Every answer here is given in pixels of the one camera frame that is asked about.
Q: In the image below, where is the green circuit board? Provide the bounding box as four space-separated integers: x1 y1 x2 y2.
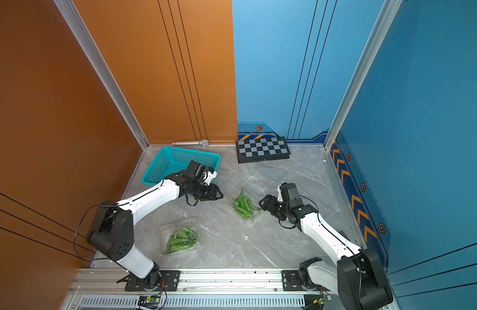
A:
312 294 333 307
136 295 162 310

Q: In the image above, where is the left green circuit board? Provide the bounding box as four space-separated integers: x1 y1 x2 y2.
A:
136 295 162 310

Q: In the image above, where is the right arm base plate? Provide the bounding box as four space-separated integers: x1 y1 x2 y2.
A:
280 269 331 293

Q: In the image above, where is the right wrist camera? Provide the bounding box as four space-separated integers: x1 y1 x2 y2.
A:
277 183 300 203

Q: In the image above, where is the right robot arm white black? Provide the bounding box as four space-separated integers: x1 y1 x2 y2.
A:
259 195 393 309

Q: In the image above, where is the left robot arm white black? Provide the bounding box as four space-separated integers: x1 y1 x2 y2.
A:
86 170 221 291

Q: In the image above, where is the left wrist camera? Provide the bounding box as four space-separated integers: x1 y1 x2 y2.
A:
185 160 217 185

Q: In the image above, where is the black white checkerboard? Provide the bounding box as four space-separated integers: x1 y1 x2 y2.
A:
236 137 291 164

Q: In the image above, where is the right green circuit board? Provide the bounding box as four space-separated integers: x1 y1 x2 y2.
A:
312 294 333 307

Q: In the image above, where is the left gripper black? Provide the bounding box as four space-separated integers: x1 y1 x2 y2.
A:
191 181 225 201

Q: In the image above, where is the green peppers bunch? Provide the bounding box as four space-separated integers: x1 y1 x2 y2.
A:
232 187 261 220
166 226 199 255

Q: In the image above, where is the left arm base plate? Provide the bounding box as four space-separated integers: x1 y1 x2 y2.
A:
118 270 181 292

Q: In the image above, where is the silver metal cylinder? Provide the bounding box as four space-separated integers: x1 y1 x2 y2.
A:
172 139 209 147

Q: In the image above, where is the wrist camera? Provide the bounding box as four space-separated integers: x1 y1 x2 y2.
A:
277 183 300 203
185 160 217 185

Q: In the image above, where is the white vent grille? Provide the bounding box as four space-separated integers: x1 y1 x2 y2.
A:
78 294 306 309

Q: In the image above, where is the aluminium front rail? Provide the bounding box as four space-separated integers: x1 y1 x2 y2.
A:
68 267 288 295

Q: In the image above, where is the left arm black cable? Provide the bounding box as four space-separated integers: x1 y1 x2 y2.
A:
72 203 107 261

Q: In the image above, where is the clear clamshell container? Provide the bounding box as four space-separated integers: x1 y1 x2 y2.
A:
228 187 263 223
160 217 200 256

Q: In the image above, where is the teal plastic basket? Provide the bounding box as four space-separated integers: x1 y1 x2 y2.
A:
141 147 221 186

